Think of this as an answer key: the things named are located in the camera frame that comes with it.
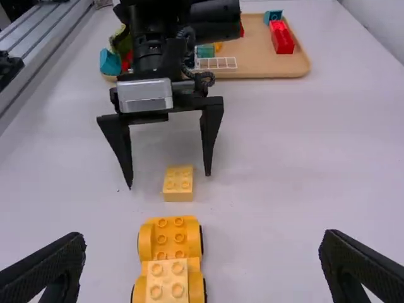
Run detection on black cable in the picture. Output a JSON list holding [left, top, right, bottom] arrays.
[[177, 27, 217, 89]]

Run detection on tan tray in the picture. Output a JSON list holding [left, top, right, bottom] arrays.
[[100, 12, 312, 82]]

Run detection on long red toy brick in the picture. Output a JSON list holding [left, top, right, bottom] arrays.
[[268, 20, 296, 55]]

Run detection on red printed toy brick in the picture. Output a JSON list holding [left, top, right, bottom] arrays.
[[121, 51, 134, 72]]

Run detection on yellow toy car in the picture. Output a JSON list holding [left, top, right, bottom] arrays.
[[131, 215, 208, 303]]

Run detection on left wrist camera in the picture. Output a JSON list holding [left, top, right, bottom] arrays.
[[116, 77, 174, 114]]

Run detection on pale yellow toy brick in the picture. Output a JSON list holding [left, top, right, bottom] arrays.
[[162, 163, 196, 203]]

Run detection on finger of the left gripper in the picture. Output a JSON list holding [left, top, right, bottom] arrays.
[[199, 104, 225, 177], [96, 113, 134, 191]]

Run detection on silver rails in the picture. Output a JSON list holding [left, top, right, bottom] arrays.
[[0, 0, 97, 133]]

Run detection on white toy frame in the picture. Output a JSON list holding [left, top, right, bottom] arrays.
[[193, 56, 238, 73]]

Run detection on clear teal toy brick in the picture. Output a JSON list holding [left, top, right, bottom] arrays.
[[195, 45, 215, 59]]

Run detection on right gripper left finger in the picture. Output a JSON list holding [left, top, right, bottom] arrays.
[[0, 232, 87, 303]]

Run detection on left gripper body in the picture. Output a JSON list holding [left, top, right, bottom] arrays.
[[109, 78, 224, 124]]

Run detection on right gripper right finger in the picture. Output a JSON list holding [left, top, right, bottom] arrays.
[[318, 229, 404, 303]]

